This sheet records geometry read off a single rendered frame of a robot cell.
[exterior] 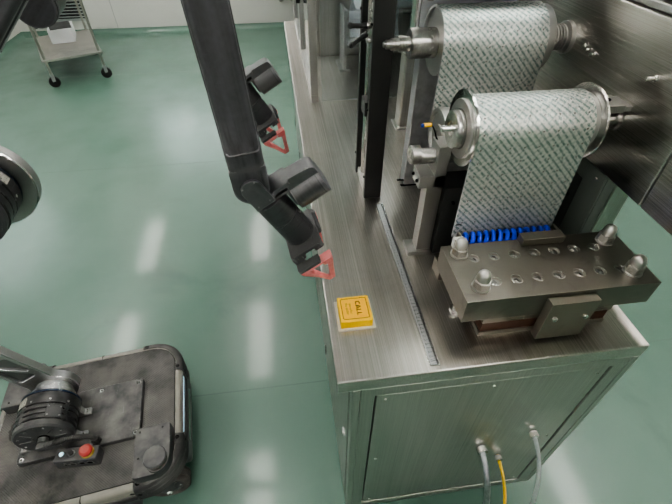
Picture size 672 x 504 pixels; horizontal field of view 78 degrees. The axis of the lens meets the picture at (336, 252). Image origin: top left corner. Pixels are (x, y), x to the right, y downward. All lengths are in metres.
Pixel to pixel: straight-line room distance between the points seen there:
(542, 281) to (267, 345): 1.37
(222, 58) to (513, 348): 0.76
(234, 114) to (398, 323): 0.55
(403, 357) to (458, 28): 0.70
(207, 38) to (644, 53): 0.79
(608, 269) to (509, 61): 0.49
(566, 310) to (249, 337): 1.46
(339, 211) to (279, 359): 0.94
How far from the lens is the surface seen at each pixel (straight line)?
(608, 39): 1.11
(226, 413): 1.87
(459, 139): 0.86
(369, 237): 1.12
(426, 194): 0.98
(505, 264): 0.93
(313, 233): 0.77
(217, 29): 0.59
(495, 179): 0.91
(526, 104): 0.90
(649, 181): 1.00
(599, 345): 1.05
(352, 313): 0.91
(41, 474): 1.74
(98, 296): 2.48
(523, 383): 1.05
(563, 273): 0.96
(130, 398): 1.71
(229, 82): 0.61
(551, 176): 0.98
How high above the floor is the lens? 1.64
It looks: 43 degrees down
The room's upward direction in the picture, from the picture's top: straight up
